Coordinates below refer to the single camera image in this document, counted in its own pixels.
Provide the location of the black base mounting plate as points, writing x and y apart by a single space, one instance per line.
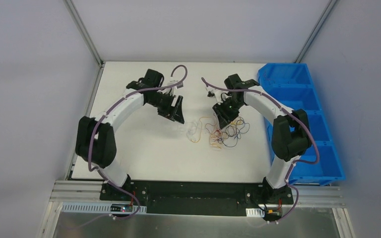
205 206

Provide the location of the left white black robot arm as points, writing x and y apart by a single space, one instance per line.
95 140

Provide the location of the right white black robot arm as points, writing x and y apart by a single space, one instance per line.
291 136

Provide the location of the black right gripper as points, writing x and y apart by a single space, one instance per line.
225 111

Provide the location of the aluminium frame rail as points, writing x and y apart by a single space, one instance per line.
149 191

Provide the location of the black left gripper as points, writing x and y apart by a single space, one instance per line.
169 107

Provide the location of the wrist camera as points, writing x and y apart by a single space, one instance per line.
177 83
211 94

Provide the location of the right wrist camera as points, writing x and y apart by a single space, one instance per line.
211 94

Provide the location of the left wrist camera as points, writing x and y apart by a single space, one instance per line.
177 83

